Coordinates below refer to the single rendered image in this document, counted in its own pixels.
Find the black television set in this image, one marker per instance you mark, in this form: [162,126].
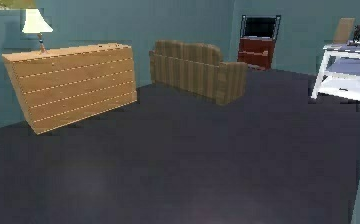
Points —
[260,27]

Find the brown striped sofa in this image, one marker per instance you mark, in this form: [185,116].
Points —
[198,70]

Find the red wooden cabinet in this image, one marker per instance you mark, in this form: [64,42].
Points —
[256,51]

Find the light wooden chest of drawers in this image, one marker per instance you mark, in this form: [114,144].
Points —
[74,83]

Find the white shade table lamp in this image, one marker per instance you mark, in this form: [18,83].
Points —
[36,23]

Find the white shelf table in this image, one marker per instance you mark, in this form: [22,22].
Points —
[346,75]

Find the tan cardboard box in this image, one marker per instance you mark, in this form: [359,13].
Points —
[344,30]

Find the dark small statue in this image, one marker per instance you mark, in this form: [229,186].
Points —
[357,32]

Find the window with green view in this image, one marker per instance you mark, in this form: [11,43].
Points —
[8,4]

